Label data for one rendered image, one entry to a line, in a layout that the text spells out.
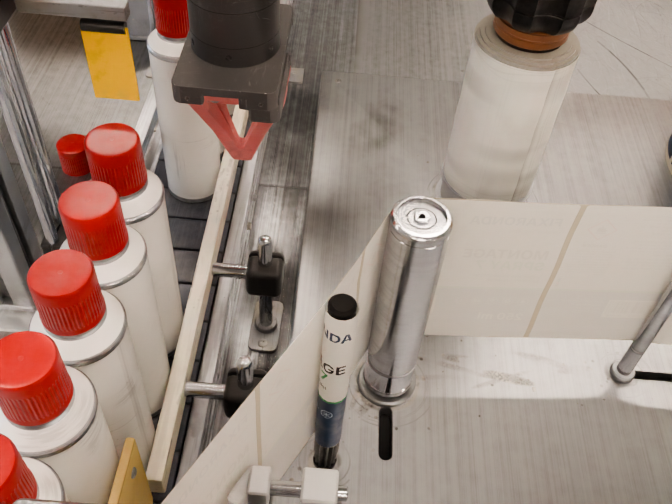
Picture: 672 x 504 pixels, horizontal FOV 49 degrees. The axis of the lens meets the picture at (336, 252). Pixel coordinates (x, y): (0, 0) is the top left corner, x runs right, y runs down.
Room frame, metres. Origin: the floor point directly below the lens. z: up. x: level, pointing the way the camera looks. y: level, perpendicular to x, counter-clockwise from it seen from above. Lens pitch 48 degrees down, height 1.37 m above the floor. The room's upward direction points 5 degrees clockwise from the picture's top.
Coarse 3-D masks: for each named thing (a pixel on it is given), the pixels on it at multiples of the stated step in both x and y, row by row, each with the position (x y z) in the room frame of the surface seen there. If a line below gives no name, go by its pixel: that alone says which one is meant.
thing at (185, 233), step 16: (160, 160) 0.54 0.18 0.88; (240, 160) 0.55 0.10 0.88; (160, 176) 0.52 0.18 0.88; (240, 176) 0.56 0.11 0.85; (176, 208) 0.48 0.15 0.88; (192, 208) 0.48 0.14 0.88; (208, 208) 0.48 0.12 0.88; (176, 224) 0.46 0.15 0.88; (192, 224) 0.46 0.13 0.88; (176, 240) 0.44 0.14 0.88; (192, 240) 0.44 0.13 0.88; (224, 240) 0.44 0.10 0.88; (176, 256) 0.42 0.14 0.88; (192, 256) 0.42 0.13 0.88; (192, 272) 0.40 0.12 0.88; (208, 304) 0.37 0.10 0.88; (208, 320) 0.35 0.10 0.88; (192, 400) 0.29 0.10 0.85; (176, 448) 0.24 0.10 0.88; (176, 464) 0.22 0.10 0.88; (160, 496) 0.20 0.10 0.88
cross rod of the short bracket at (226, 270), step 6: (216, 264) 0.39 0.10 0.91; (222, 264) 0.39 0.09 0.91; (228, 264) 0.39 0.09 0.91; (234, 264) 0.39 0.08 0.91; (240, 264) 0.39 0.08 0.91; (216, 270) 0.38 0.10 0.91; (222, 270) 0.38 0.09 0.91; (228, 270) 0.38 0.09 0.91; (234, 270) 0.38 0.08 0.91; (240, 270) 0.38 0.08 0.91; (216, 276) 0.38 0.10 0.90; (222, 276) 0.38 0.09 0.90; (228, 276) 0.38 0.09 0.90; (234, 276) 0.38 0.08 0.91; (240, 276) 0.38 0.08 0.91
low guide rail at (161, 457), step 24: (240, 120) 0.57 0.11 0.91; (216, 192) 0.47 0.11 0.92; (216, 216) 0.44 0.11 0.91; (216, 240) 0.41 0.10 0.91; (192, 288) 0.36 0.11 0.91; (192, 312) 0.33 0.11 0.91; (192, 336) 0.31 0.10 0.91; (192, 360) 0.30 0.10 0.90; (168, 384) 0.27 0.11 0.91; (168, 408) 0.25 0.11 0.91; (168, 432) 0.23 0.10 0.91; (168, 456) 0.21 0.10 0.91
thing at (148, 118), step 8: (152, 88) 0.55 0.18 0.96; (152, 96) 0.54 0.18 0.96; (144, 104) 0.52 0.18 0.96; (152, 104) 0.52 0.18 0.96; (144, 112) 0.51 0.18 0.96; (152, 112) 0.51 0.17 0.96; (144, 120) 0.50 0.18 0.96; (152, 120) 0.50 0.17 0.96; (136, 128) 0.49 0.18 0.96; (144, 128) 0.49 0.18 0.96; (152, 128) 0.50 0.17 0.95; (144, 136) 0.48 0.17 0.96; (144, 144) 0.47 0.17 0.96; (144, 152) 0.47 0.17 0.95
